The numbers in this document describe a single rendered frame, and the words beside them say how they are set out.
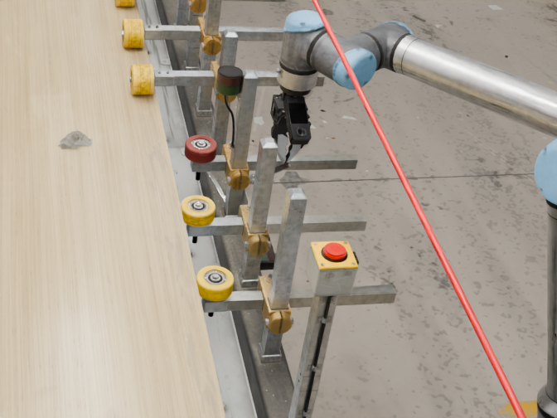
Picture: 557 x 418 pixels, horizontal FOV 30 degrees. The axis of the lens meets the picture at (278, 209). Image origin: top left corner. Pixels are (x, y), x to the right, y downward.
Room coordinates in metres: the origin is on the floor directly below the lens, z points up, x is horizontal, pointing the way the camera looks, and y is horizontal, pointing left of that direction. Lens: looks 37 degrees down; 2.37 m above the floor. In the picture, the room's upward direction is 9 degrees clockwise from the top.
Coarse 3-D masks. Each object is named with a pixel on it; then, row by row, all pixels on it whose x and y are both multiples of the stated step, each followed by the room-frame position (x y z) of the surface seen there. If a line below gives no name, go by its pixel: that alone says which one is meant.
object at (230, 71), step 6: (222, 66) 2.14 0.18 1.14; (228, 66) 2.15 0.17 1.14; (234, 66) 2.15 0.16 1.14; (222, 72) 2.12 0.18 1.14; (228, 72) 2.12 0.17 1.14; (234, 72) 2.13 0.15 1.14; (240, 72) 2.13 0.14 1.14; (240, 90) 2.13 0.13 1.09; (240, 96) 2.12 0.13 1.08; (228, 108) 2.13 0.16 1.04; (234, 120) 2.13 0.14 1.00; (234, 126) 2.13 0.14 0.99; (234, 132) 2.13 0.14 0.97; (234, 138) 2.13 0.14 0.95; (234, 144) 2.13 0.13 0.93
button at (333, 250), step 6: (324, 246) 1.42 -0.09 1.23; (330, 246) 1.42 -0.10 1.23; (336, 246) 1.42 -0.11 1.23; (342, 246) 1.43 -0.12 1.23; (324, 252) 1.41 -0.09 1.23; (330, 252) 1.41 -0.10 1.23; (336, 252) 1.41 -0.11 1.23; (342, 252) 1.41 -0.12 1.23; (330, 258) 1.40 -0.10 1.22; (336, 258) 1.40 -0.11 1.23; (342, 258) 1.40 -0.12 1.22
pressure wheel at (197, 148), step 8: (192, 136) 2.18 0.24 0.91; (200, 136) 2.18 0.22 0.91; (192, 144) 2.15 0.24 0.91; (200, 144) 2.15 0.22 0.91; (208, 144) 2.16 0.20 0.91; (216, 144) 2.16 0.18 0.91; (184, 152) 2.15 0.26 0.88; (192, 152) 2.12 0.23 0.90; (200, 152) 2.12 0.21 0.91; (208, 152) 2.12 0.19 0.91; (192, 160) 2.12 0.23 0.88; (200, 160) 2.11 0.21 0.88; (208, 160) 2.12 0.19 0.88; (200, 176) 2.15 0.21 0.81
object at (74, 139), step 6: (72, 132) 2.10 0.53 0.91; (78, 132) 2.11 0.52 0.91; (66, 138) 2.07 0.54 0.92; (72, 138) 2.08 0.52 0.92; (78, 138) 2.08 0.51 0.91; (84, 138) 2.08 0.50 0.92; (60, 144) 2.05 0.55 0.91; (66, 144) 2.05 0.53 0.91; (72, 144) 2.05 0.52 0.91; (78, 144) 2.06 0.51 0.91; (84, 144) 2.07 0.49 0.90; (90, 144) 2.08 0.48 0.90
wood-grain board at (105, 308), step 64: (0, 0) 2.74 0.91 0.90; (64, 0) 2.80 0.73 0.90; (0, 64) 2.38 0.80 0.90; (64, 64) 2.44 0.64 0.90; (128, 64) 2.49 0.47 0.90; (0, 128) 2.09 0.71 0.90; (64, 128) 2.13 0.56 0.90; (128, 128) 2.18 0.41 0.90; (0, 192) 1.84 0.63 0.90; (64, 192) 1.88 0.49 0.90; (128, 192) 1.91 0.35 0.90; (0, 256) 1.63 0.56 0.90; (64, 256) 1.66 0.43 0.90; (128, 256) 1.69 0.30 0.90; (0, 320) 1.44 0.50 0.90; (64, 320) 1.47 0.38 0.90; (128, 320) 1.50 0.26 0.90; (192, 320) 1.53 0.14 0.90; (0, 384) 1.28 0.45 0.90; (64, 384) 1.31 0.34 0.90; (128, 384) 1.33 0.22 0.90; (192, 384) 1.36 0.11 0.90
